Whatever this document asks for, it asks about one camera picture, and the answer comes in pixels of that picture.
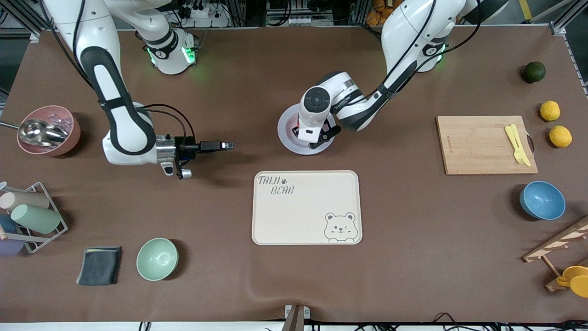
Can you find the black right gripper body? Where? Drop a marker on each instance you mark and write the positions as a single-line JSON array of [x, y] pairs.
[[189, 148]]

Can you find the lavender round plate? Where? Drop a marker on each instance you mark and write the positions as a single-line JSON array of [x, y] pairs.
[[287, 138]]

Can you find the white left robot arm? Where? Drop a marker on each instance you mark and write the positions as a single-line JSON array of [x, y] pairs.
[[404, 27]]

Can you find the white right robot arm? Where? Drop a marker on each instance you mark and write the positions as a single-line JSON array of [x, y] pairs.
[[124, 124]]

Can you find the cream bear print tray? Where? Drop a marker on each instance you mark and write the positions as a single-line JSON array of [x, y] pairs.
[[298, 216]]

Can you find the mint green bowl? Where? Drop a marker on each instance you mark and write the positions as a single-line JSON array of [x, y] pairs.
[[157, 259]]

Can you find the pink bowl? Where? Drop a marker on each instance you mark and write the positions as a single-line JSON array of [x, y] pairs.
[[69, 142]]

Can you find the white power strip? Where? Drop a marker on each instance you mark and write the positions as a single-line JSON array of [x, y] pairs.
[[209, 19]]

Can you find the bag of oranges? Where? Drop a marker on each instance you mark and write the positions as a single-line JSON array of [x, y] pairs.
[[379, 16]]

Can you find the dark grey folded cloth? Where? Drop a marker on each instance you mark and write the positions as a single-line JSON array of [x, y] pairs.
[[98, 265]]

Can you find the bamboo cutting board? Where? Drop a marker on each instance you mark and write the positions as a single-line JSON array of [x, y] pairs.
[[477, 147]]

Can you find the metal scoop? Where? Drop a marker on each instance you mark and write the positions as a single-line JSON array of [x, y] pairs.
[[39, 132]]

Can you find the mint green cup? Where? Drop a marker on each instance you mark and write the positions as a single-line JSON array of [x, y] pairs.
[[36, 218]]

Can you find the beige cup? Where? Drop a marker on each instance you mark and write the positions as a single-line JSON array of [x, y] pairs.
[[25, 200]]

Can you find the blue cup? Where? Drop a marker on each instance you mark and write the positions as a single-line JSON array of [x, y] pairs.
[[7, 224]]

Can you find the yellow plastic knife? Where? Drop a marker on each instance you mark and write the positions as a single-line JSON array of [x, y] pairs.
[[527, 160]]

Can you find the purple cup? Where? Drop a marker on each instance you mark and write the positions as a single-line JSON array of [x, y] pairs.
[[9, 248]]

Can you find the dark green lime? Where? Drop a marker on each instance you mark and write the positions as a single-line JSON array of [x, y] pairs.
[[534, 71]]

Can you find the yellow lemon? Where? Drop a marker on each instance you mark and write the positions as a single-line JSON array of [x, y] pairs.
[[560, 136], [550, 111]]

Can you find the blue bowl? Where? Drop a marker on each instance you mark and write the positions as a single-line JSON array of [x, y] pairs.
[[542, 200]]

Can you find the wooden peg dish rack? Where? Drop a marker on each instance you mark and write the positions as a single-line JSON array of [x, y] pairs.
[[558, 241]]

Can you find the yellow mug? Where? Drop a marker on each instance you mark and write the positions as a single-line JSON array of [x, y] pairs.
[[576, 280]]

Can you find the metal table edge bracket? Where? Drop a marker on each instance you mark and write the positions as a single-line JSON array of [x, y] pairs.
[[297, 315]]

